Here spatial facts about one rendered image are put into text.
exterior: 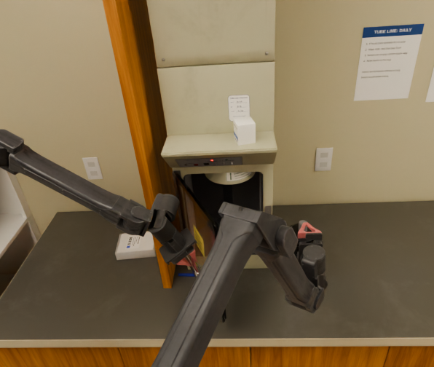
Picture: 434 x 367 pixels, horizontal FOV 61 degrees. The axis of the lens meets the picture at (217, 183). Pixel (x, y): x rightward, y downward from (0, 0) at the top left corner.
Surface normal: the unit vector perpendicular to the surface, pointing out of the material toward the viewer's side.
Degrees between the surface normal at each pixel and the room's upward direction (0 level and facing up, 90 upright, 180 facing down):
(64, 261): 1
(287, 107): 90
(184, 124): 90
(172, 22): 90
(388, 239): 0
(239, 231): 27
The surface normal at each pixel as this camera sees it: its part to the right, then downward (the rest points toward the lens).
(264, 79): -0.04, 0.55
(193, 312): -0.38, -0.55
